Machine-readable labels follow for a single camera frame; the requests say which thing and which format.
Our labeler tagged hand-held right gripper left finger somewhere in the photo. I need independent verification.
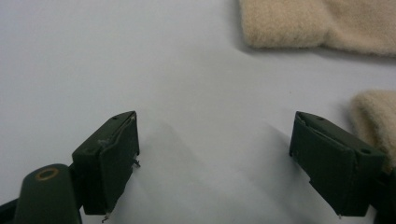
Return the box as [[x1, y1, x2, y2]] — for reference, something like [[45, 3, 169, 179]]
[[71, 110, 141, 223]]

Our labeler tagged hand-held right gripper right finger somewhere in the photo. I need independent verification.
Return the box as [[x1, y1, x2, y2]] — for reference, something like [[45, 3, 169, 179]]
[[289, 110, 386, 218]]

